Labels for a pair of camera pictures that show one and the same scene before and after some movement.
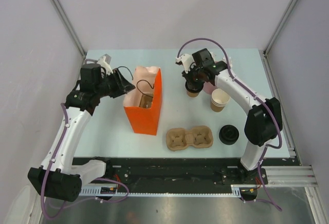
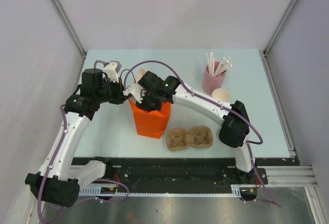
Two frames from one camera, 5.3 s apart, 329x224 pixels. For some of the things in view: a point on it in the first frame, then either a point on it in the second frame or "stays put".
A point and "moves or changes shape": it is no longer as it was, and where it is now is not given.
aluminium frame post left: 64,16 stays put
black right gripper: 187,76 to 143,106
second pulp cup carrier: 178,138 stays put
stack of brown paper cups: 219,98 stays put
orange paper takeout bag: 143,105 moves or changes shape
